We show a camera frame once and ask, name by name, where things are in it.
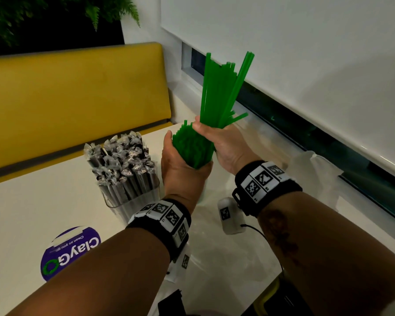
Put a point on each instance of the person's right hand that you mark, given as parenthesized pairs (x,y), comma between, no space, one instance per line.
(230,148)

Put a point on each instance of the person's left hand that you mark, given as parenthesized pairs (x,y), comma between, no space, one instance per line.
(181,184)

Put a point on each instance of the bunch of green straws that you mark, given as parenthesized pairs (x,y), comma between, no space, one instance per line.
(191,148)

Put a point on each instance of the clear square plastic container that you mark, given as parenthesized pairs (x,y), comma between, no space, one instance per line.
(135,207)

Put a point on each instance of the pack of green straws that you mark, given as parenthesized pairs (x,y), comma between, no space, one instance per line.
(217,95)

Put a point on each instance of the bundle of gray straws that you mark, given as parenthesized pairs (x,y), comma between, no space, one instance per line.
(125,161)

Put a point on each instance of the clear plastic bag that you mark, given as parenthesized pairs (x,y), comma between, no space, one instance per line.
(316,180)
(224,256)

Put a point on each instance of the person's left forearm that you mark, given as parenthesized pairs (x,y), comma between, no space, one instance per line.
(92,276)

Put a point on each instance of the person's right forearm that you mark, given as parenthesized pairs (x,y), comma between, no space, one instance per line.
(332,253)

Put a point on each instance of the black marker band right wrist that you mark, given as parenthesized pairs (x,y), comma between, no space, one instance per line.
(273,187)

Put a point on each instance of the white roller blind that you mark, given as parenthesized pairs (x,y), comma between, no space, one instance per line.
(299,46)

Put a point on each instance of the purple round sticker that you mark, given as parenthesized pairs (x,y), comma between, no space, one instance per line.
(72,253)

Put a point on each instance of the yellow bench backrest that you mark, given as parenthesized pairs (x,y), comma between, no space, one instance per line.
(69,101)

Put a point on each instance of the yellow chair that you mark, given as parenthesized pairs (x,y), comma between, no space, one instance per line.
(266,299)

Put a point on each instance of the black planter box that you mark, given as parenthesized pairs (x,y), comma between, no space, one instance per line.
(59,39)

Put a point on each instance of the green fern plant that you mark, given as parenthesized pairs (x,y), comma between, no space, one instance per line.
(19,13)

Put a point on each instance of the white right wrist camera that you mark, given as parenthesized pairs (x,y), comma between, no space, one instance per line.
(230,217)

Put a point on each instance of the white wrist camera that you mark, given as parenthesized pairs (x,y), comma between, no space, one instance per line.
(230,217)
(181,263)

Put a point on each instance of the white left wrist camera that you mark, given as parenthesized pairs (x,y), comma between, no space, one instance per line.
(181,263)

